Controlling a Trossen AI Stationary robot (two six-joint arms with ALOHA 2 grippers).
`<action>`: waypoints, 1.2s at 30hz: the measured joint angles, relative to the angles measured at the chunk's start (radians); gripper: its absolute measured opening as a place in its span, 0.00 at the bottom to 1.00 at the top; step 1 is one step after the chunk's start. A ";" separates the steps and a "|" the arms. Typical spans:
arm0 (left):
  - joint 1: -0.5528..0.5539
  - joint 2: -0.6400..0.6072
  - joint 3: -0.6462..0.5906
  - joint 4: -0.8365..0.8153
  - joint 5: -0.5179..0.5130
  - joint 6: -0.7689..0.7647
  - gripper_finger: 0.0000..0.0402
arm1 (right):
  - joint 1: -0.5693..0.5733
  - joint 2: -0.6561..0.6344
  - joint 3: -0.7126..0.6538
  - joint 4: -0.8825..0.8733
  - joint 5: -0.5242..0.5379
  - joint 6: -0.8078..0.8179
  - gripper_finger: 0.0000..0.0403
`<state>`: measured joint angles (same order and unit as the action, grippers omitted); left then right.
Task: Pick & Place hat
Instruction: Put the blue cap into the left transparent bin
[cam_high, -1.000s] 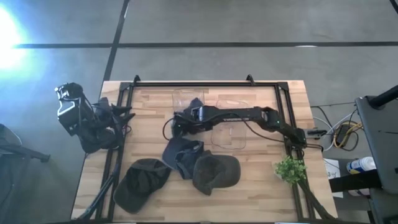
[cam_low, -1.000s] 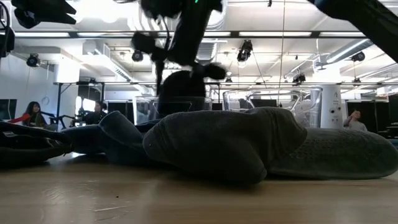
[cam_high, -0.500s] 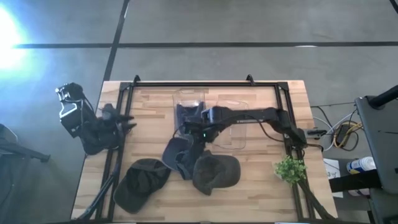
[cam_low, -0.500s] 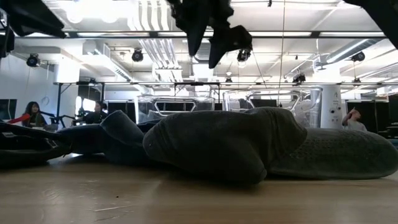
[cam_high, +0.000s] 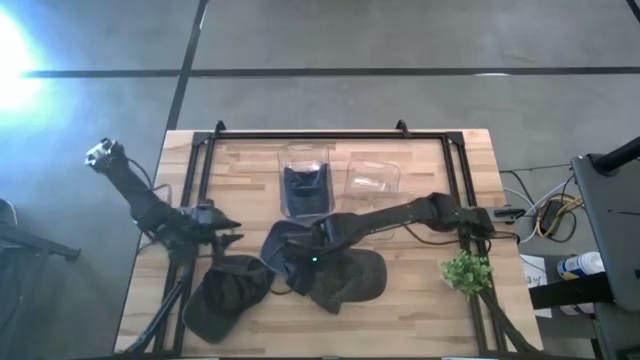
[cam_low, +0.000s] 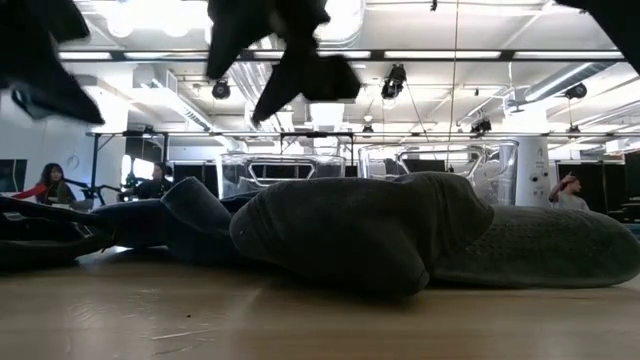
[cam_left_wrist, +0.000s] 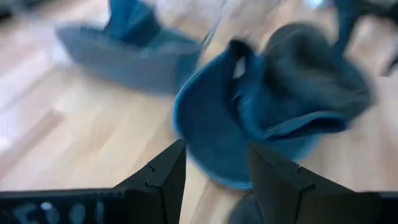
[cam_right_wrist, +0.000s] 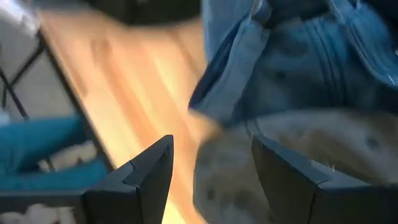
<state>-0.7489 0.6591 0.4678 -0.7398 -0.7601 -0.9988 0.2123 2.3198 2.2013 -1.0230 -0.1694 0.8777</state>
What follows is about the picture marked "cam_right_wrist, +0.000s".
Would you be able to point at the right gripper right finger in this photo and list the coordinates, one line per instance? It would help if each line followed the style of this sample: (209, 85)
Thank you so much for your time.
(298, 199)

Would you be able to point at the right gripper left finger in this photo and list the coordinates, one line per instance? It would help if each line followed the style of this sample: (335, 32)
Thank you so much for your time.
(146, 186)

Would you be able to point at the grey cloth hat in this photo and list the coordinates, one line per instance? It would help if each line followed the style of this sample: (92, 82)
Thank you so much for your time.
(326, 146)

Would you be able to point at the blue denim hat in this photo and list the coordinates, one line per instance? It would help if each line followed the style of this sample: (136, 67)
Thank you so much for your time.
(295, 62)

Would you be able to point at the black aluminium table frame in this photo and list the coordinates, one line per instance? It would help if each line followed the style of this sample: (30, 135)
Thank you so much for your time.
(71, 93)

